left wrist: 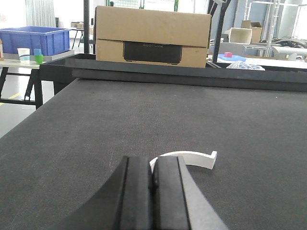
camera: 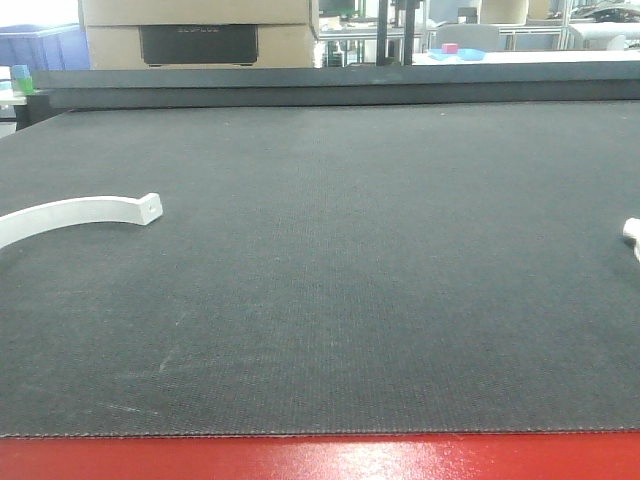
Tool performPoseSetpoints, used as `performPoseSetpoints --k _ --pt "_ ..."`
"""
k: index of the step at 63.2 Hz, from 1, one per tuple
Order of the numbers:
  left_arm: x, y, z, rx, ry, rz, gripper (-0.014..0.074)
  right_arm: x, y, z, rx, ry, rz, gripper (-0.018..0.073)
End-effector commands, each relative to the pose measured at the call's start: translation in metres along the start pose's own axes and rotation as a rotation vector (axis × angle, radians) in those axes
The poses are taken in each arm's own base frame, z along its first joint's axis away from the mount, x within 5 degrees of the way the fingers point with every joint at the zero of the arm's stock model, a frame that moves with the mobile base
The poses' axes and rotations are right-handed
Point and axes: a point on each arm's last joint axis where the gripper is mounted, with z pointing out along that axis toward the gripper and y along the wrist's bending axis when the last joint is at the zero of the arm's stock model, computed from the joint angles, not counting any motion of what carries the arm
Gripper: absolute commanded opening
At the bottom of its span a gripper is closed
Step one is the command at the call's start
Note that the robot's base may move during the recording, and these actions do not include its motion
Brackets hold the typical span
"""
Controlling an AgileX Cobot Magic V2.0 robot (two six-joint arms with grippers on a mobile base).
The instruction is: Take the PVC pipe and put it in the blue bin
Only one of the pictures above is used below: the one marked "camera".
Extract white curved PVC pipe clamp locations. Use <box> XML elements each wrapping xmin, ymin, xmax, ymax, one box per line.
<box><xmin>1</xmin><ymin>193</ymin><xmax>163</xmax><ymax>248</ymax></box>

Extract blue storage bin far left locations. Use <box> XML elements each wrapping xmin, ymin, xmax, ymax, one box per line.
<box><xmin>1</xmin><ymin>23</ymin><xmax>90</xmax><ymax>71</ymax></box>

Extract dark grey table mat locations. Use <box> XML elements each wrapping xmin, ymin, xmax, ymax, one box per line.
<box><xmin>1</xmin><ymin>101</ymin><xmax>639</xmax><ymax>437</ymax></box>

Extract pink cube on blue tray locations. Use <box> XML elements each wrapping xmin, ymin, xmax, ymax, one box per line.
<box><xmin>441</xmin><ymin>43</ymin><xmax>459</xmax><ymax>55</ymax></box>

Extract blue tray in background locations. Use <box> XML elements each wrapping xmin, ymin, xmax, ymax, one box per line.
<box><xmin>428</xmin><ymin>48</ymin><xmax>486</xmax><ymax>62</ymax></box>

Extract lower cardboard box black panel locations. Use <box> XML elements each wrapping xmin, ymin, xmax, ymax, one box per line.
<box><xmin>85</xmin><ymin>23</ymin><xmax>318</xmax><ymax>70</ymax></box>

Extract grey office chair back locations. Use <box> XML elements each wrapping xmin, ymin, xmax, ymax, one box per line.
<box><xmin>434</xmin><ymin>24</ymin><xmax>504</xmax><ymax>51</ymax></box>

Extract dark raised board behind mat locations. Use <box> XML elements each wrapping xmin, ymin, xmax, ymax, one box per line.
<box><xmin>33</xmin><ymin>60</ymin><xmax>639</xmax><ymax>110</ymax></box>

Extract white part at right edge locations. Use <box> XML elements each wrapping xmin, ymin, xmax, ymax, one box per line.
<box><xmin>622</xmin><ymin>217</ymin><xmax>640</xmax><ymax>262</ymax></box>

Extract upper cardboard box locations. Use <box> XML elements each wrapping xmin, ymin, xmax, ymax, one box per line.
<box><xmin>79</xmin><ymin>0</ymin><xmax>319</xmax><ymax>26</ymax></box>

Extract blue and green small cups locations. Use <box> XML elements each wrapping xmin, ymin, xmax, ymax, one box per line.
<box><xmin>10</xmin><ymin>64</ymin><xmax>35</xmax><ymax>95</ymax></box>

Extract black vertical post pair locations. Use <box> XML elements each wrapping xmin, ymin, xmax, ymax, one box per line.
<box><xmin>376</xmin><ymin>0</ymin><xmax>418</xmax><ymax>67</ymax></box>

